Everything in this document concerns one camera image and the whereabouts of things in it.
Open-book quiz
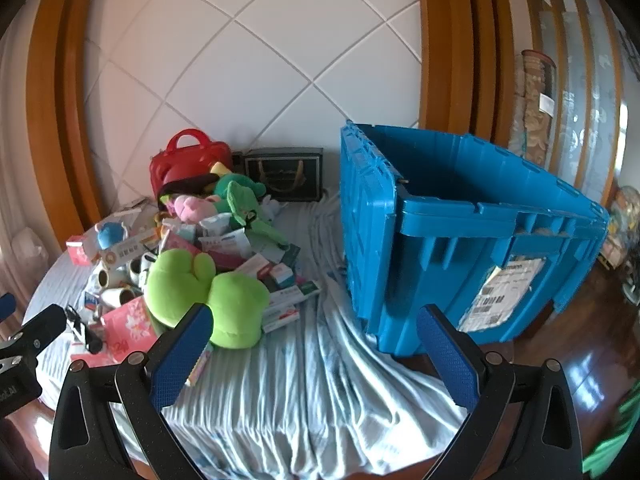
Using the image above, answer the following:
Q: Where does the pile of assorted cartons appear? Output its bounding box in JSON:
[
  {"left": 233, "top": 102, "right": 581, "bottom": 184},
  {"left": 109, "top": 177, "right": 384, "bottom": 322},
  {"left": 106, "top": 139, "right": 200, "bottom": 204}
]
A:
[{"left": 160, "top": 210, "right": 322, "bottom": 336}]

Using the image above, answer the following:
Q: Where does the lime green plush toy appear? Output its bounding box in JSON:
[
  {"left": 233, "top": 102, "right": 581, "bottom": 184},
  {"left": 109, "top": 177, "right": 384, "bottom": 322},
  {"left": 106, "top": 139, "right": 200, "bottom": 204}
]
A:
[{"left": 145, "top": 247, "right": 271, "bottom": 350}]

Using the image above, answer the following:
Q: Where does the rolled patterned rug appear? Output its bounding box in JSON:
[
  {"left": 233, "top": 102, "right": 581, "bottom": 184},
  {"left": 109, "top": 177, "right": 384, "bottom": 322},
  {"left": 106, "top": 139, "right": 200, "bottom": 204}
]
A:
[{"left": 509, "top": 49, "right": 560, "bottom": 173}]

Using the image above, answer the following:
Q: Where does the wooden door frame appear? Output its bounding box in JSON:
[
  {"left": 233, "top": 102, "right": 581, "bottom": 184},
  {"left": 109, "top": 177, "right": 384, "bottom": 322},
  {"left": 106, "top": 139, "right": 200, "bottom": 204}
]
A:
[
  {"left": 25, "top": 0, "right": 108, "bottom": 241},
  {"left": 415, "top": 0, "right": 516, "bottom": 148}
]

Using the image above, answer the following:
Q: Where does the beige long box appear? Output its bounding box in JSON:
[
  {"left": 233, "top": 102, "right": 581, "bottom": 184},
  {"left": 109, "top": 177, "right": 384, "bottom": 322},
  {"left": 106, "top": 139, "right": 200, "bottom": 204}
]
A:
[{"left": 102, "top": 232, "right": 162, "bottom": 268}]

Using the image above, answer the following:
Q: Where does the white plush toy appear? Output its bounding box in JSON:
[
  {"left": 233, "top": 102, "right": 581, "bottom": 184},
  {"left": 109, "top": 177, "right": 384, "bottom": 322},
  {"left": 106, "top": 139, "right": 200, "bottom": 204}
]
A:
[{"left": 260, "top": 195, "right": 285, "bottom": 221}]

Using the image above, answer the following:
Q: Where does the patterned cloth bundle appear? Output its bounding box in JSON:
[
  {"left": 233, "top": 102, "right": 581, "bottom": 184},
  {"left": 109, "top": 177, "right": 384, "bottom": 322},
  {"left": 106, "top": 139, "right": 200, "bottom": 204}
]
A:
[{"left": 602, "top": 185, "right": 640, "bottom": 266}]

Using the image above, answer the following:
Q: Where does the white toothpaste box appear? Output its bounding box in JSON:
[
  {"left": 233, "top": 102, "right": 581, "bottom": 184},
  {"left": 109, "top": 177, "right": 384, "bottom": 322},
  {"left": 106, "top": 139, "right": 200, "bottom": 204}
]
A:
[{"left": 184, "top": 342, "right": 215, "bottom": 388}]

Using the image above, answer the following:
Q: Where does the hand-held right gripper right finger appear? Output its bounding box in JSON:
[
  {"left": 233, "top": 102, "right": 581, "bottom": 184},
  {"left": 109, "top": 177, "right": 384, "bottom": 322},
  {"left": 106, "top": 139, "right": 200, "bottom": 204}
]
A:
[{"left": 416, "top": 304, "right": 583, "bottom": 480}]

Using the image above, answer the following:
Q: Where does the red plastic basket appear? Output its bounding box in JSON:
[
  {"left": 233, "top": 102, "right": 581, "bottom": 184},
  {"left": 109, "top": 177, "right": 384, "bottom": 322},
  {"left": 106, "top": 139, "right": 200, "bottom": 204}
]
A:
[{"left": 149, "top": 129, "right": 235, "bottom": 201}]

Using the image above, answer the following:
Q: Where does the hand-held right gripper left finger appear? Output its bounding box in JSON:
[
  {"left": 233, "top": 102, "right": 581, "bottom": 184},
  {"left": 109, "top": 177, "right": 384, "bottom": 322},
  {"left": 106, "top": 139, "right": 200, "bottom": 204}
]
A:
[{"left": 48, "top": 304, "right": 214, "bottom": 480}]

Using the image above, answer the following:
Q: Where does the blue plush toy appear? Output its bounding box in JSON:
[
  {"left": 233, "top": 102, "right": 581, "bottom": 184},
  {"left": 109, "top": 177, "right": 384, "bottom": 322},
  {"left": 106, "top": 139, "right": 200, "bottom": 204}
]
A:
[{"left": 96, "top": 221, "right": 127, "bottom": 251}]

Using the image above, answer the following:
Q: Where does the white sheer curtain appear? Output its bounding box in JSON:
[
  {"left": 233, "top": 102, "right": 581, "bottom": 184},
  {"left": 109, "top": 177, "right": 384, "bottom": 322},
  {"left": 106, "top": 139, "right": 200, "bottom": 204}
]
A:
[{"left": 0, "top": 35, "right": 56, "bottom": 311}]

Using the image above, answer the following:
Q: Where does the pink pig plush toy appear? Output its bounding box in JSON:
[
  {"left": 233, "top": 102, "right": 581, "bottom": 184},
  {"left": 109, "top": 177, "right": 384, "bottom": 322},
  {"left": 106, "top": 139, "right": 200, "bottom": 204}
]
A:
[{"left": 172, "top": 192, "right": 222, "bottom": 223}]

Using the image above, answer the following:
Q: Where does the pink floral tissue pack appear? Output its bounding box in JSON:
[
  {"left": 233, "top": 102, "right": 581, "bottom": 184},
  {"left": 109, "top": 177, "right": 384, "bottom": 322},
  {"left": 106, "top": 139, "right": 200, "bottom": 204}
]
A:
[{"left": 101, "top": 296, "right": 167, "bottom": 361}]

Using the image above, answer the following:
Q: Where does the green cloth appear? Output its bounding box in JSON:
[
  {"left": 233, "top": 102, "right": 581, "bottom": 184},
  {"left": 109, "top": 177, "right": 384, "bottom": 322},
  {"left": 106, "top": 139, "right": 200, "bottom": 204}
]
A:
[{"left": 582, "top": 395, "right": 640, "bottom": 478}]

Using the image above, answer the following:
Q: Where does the frosted glass door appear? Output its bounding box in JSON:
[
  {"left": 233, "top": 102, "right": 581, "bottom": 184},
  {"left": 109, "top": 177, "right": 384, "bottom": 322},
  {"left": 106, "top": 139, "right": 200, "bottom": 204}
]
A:
[{"left": 517, "top": 0, "right": 640, "bottom": 211}]

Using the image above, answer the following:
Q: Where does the dark cloth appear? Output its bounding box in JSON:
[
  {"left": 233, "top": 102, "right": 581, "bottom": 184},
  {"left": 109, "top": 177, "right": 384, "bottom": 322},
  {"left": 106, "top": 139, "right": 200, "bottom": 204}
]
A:
[{"left": 157, "top": 180, "right": 211, "bottom": 206}]

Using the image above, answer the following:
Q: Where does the green dinosaur plush toy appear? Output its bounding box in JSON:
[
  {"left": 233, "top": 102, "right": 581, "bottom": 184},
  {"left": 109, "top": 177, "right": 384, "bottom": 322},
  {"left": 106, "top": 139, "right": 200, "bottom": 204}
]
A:
[{"left": 210, "top": 160, "right": 290, "bottom": 248}]

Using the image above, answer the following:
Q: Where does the dark gift bag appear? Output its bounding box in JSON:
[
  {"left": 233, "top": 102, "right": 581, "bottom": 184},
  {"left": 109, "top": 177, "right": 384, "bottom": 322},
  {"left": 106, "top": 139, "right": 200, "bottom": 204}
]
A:
[{"left": 242, "top": 147, "right": 326, "bottom": 203}]

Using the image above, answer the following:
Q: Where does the pink small box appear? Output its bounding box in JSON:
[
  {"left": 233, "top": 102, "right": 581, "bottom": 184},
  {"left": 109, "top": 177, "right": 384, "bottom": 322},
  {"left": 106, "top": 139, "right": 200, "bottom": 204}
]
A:
[{"left": 66, "top": 239, "right": 97, "bottom": 267}]

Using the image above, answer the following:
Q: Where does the blue plastic storage crate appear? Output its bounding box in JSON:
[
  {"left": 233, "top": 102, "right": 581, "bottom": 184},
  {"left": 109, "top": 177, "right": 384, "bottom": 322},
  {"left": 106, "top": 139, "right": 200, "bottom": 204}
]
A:
[{"left": 340, "top": 120, "right": 611, "bottom": 358}]

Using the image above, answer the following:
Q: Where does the white toy carton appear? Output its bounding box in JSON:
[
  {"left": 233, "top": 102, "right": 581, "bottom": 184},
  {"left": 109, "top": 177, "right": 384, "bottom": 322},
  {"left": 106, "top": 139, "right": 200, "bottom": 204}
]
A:
[{"left": 97, "top": 207, "right": 146, "bottom": 236}]

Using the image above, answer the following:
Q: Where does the red flat packet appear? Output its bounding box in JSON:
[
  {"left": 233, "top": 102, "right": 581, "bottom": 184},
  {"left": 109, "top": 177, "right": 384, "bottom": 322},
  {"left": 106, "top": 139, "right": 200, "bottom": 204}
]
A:
[{"left": 70, "top": 349, "right": 126, "bottom": 367}]

